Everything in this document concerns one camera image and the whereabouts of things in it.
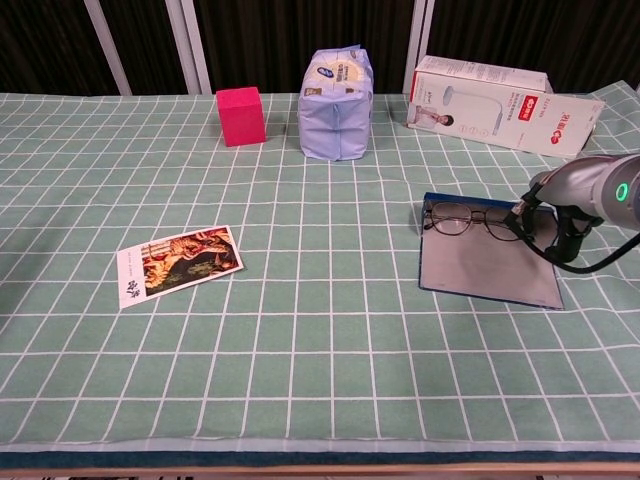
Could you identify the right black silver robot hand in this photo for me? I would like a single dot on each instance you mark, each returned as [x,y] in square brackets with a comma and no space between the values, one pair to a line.
[575,185]

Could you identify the dark blue box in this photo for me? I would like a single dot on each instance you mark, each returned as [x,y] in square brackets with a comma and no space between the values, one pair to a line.
[485,270]

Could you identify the black-rimmed eyeglasses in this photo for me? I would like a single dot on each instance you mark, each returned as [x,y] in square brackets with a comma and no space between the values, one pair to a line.
[452,222]

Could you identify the white lamp carton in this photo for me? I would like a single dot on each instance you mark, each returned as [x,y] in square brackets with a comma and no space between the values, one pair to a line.
[500,110]

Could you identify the light blue tissue pack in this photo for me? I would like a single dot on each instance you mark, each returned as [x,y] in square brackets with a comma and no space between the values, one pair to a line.
[335,120]

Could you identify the black curtain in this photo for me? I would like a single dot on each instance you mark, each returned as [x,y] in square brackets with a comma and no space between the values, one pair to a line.
[300,30]

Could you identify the pink cube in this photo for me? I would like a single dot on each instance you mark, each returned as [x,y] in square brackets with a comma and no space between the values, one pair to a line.
[242,117]

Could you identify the green checked tablecloth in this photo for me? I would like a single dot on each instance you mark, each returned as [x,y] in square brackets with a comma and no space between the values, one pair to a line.
[250,325]

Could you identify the picture postcard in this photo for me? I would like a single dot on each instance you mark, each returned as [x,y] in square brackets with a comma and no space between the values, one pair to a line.
[180,265]

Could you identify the white frame post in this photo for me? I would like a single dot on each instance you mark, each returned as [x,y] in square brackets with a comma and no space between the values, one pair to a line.
[107,45]
[417,35]
[190,45]

